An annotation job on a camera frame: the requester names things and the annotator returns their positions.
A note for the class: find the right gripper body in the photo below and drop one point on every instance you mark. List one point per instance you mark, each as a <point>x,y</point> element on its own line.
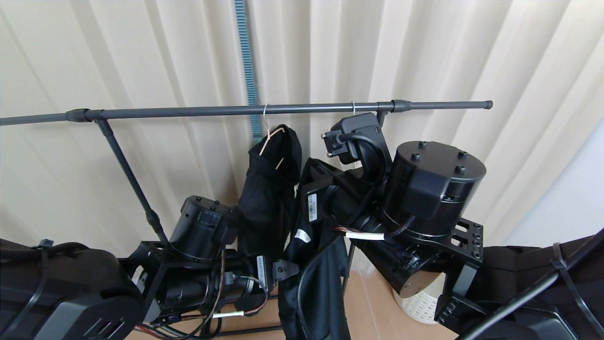
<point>344,203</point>

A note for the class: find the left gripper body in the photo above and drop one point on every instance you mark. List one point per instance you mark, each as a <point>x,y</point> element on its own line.
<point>198,288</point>

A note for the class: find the black shorts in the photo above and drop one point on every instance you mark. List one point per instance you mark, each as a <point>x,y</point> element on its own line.
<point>269,203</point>

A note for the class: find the black garment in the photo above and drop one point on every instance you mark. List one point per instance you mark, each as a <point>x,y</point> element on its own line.
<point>316,293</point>

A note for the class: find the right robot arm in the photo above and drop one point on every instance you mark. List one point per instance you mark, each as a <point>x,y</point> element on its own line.
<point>434,189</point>

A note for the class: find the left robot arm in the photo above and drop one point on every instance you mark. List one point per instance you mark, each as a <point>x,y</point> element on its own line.
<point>71,293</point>

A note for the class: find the white laundry basket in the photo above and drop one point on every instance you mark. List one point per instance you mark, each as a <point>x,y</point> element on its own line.
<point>420,307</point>

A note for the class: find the black clothes rack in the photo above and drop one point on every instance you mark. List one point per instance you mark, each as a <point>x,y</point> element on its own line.
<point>188,112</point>

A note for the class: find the beige curtain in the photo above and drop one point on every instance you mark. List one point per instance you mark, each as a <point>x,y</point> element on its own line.
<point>448,56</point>
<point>118,56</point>

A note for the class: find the window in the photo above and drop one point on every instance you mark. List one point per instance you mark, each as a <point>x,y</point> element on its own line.
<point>243,47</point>

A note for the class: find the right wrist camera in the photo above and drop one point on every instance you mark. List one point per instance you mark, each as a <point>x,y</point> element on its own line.
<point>358,130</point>

